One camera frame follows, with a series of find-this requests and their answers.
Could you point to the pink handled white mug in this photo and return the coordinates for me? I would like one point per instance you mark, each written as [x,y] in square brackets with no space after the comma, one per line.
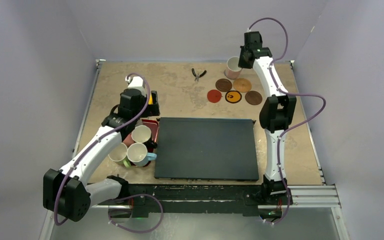
[232,70]

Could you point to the black handled white mug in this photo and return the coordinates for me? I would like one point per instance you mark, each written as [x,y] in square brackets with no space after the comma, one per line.
[143,134]

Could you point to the yellow handled screwdriver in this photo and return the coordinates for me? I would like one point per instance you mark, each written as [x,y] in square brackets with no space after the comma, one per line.
[150,102]

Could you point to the red apple coaster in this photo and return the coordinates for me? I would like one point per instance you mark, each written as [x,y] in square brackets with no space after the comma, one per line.
[214,96]

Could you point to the dark brown wooden coaster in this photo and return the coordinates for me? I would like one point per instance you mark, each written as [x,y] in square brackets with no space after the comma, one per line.
[253,97]

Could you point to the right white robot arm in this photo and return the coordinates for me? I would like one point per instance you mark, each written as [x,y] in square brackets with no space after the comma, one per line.
[276,114]

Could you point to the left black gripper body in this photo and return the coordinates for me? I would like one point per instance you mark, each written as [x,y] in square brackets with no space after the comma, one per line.
[143,101]

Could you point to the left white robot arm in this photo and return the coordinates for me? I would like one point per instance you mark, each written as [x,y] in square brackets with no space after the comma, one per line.
[67,191]

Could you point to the black pliers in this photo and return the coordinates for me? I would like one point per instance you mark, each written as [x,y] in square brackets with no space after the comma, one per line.
[197,75]

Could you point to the salmon pink mug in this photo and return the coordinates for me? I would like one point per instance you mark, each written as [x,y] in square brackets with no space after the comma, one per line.
[128,141]

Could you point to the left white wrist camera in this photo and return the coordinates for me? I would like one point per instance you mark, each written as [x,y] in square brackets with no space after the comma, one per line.
[136,82]

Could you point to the dark rectangular board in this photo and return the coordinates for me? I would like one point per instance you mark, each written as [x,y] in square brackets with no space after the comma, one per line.
[190,148]

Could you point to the orange smiley coaster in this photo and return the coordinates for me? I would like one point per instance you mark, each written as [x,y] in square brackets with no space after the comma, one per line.
[233,96]

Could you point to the green handled white mug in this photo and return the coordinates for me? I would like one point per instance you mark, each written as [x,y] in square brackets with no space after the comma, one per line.
[119,155]

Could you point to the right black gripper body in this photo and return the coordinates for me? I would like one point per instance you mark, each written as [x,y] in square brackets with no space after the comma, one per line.
[243,62]

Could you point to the red tray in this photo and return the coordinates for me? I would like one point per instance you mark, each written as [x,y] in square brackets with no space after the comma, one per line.
[153,125]

